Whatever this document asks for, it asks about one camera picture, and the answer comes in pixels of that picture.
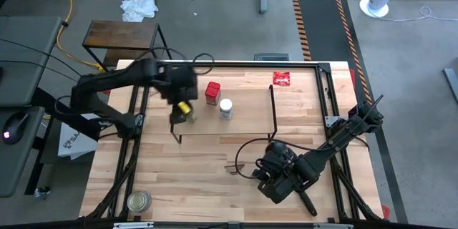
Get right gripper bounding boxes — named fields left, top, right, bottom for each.
left=252, top=157, right=312, bottom=205

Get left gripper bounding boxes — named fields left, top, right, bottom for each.
left=157, top=62, right=200, bottom=104

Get black-lid glass spice jar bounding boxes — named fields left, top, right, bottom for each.
left=170, top=100, right=198, bottom=125

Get black ladle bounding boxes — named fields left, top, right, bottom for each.
left=298, top=190, right=318, bottom=218

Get red-lid spice jar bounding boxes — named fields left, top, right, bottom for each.
left=204, top=81, right=222, bottom=107

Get white-lid spice jar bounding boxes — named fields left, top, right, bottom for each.
left=218, top=98, right=234, bottom=121

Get wooden shelf black metal legs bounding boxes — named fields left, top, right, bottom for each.
left=170, top=84, right=278, bottom=145

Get brown wooden side table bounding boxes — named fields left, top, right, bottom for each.
left=82, top=20, right=172, bottom=72

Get crumpled white cloth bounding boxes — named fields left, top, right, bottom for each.
left=120, top=0, right=160, bottom=23

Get grey control box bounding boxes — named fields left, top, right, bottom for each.
left=253, top=53, right=290, bottom=62

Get red sauce packet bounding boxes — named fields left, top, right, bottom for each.
left=273, top=71, right=291, bottom=87

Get white printed paper bag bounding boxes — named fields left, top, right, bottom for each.
left=57, top=121, right=99, bottom=160

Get black desk base bar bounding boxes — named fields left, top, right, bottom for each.
left=24, top=87, right=102, bottom=196

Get black mat orange striped edges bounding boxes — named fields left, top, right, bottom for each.
left=292, top=0, right=379, bottom=120

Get large grey desk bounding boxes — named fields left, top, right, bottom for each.
left=0, top=16, right=62, bottom=107

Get black computer mouse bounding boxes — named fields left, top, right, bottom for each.
left=1, top=112, right=29, bottom=146

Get silver caster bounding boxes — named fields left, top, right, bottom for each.
left=34, top=185, right=52, bottom=200

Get narrow grey desk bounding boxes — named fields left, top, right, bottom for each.
left=0, top=106, right=46, bottom=198

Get grey metal bar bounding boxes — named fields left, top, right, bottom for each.
left=442, top=67, right=458, bottom=107

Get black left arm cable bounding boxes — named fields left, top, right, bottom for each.
left=137, top=46, right=215, bottom=77

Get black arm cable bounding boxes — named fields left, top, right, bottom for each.
left=234, top=137, right=325, bottom=180
left=137, top=46, right=215, bottom=77

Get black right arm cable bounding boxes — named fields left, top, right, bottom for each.
left=234, top=137, right=325, bottom=180

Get silver bracket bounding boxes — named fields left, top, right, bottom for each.
left=113, top=221, right=155, bottom=229
left=313, top=223, right=354, bottom=229

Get black aluminium rig frame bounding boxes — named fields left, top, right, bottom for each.
left=87, top=60, right=386, bottom=223

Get yellow cable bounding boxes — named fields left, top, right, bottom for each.
left=55, top=0, right=107, bottom=73

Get thin white fan cable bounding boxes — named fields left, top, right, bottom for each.
left=368, top=6, right=458, bottom=22

